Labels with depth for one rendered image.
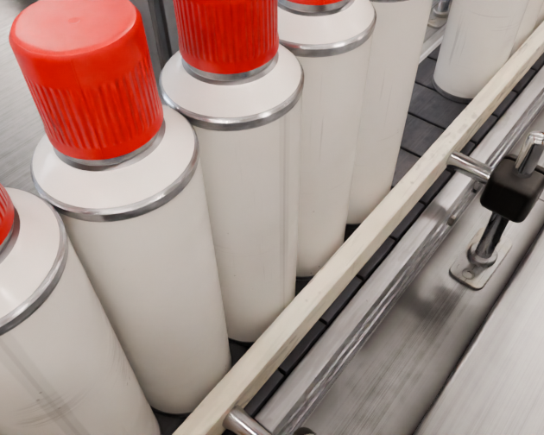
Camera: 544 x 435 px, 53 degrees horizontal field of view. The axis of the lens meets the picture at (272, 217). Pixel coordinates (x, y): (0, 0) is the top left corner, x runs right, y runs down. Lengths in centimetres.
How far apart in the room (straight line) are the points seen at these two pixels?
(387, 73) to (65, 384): 19
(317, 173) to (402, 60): 7
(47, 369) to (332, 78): 15
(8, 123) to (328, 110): 38
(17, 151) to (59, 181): 36
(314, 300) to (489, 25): 24
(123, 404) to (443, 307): 24
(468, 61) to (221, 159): 29
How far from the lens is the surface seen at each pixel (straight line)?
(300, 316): 28
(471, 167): 37
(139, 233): 17
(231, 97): 18
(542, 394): 33
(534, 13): 50
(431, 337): 38
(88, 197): 16
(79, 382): 19
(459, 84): 46
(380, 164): 32
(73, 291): 17
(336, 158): 26
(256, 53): 18
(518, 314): 35
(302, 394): 30
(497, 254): 43
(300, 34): 22
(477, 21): 43
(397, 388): 36
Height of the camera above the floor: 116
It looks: 50 degrees down
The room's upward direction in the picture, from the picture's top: 1 degrees counter-clockwise
